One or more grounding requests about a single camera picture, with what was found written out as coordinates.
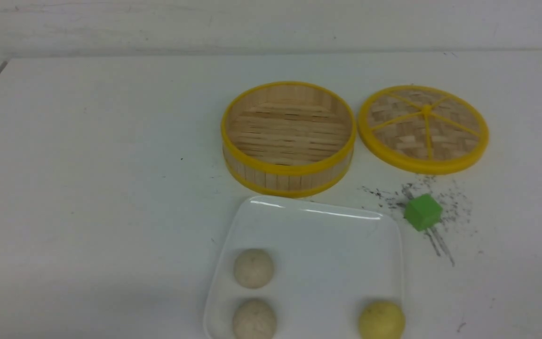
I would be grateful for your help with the white steamed bun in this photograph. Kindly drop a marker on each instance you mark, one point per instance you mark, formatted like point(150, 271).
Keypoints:
point(253, 268)
point(254, 319)

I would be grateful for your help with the yellow steamed bun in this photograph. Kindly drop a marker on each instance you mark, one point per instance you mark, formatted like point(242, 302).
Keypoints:
point(382, 320)

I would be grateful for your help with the white square plate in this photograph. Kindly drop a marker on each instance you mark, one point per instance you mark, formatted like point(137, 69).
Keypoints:
point(330, 262)

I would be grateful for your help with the yellow rimmed bamboo steamer basket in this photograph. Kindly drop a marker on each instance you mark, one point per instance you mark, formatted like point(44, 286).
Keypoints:
point(288, 138)

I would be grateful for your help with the yellow rimmed woven steamer lid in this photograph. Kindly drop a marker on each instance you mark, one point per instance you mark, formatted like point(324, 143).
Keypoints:
point(423, 130)

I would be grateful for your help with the green cube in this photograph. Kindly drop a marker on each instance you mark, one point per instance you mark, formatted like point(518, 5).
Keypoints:
point(423, 212)

